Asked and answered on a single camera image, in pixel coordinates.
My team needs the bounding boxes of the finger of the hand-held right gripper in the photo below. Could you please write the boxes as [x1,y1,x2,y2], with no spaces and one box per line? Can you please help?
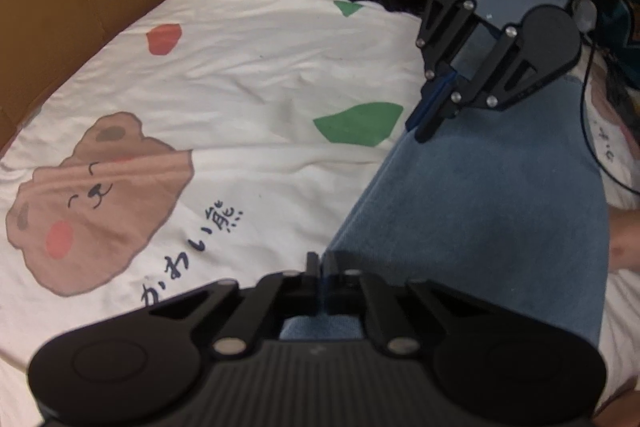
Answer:
[415,24,540,144]
[404,0,477,132]

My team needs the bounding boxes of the black cable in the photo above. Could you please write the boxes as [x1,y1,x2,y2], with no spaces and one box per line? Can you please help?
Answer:
[580,47,640,196]

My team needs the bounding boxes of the light blue jeans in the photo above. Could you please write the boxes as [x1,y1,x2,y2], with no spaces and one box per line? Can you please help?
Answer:
[281,57,612,350]

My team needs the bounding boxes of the cream bear-print blanket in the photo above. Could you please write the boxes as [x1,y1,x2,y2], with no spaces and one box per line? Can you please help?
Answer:
[0,0,640,427]

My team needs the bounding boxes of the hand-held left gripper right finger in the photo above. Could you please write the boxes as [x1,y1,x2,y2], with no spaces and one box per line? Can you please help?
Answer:
[323,251,497,358]

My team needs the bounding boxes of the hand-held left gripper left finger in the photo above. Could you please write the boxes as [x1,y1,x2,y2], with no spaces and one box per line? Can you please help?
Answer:
[144,251,322,357]

